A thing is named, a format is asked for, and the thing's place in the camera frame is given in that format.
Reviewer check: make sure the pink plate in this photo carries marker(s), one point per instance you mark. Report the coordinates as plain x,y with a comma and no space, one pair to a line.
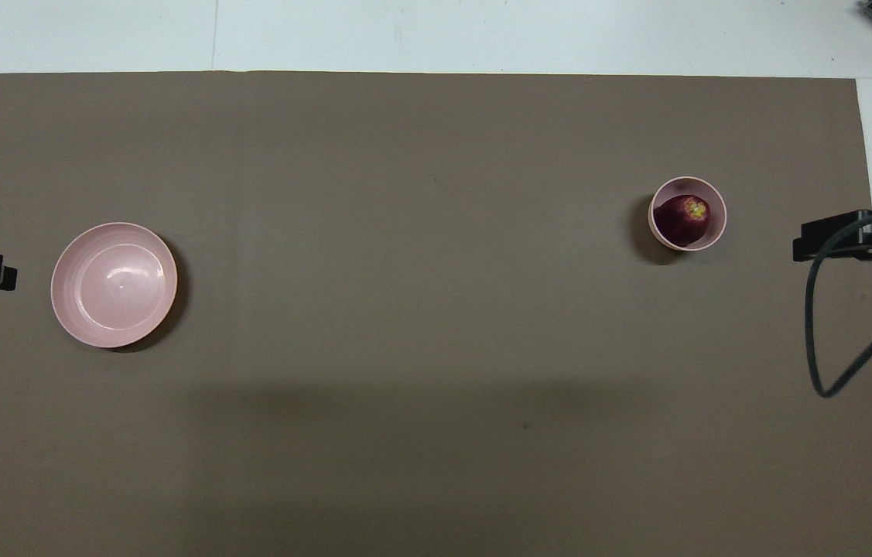
112,285

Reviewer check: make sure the brown table mat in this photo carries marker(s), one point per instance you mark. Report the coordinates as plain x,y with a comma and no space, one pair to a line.
436,309

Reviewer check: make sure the red apple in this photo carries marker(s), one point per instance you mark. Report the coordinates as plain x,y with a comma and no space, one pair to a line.
683,220

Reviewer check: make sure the pink bowl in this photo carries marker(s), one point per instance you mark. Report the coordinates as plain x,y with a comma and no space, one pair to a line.
718,224

